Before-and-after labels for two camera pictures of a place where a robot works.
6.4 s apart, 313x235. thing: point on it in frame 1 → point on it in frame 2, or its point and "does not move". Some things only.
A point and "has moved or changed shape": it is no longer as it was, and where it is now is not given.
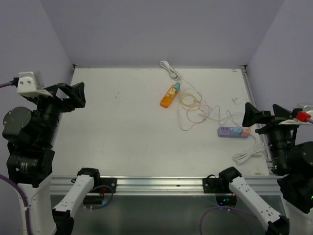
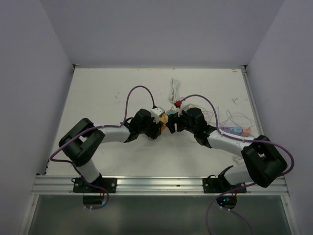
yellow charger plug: (171, 91) has moved or changed shape
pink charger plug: (246, 131) does not move
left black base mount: (102, 185) does not move
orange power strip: (169, 97) → (163, 125)
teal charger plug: (177, 86) → (171, 111)
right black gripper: (251, 114) → (174, 118)
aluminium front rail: (261, 185) does not move
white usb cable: (200, 102) → (205, 112)
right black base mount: (211, 184) does not move
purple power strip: (225, 131) does not move
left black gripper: (75, 92) → (156, 130)
